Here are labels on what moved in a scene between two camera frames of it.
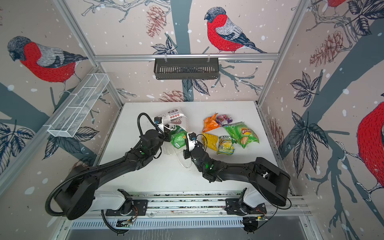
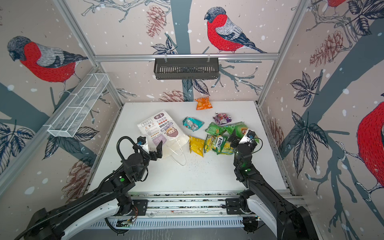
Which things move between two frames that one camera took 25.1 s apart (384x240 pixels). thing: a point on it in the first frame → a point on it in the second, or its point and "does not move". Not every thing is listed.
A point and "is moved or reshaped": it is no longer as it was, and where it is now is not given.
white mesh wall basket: (71, 119) does not move
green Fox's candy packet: (178, 137) → (219, 144)
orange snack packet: (210, 123) → (203, 103)
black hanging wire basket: (184, 68) does not move
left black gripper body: (166, 137) → (152, 156)
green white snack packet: (225, 145) → (192, 124)
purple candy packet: (223, 119) does not move
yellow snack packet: (212, 140) is moved or reshaped
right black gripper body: (188, 152) → (239, 147)
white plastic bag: (176, 117) is moved or reshaped
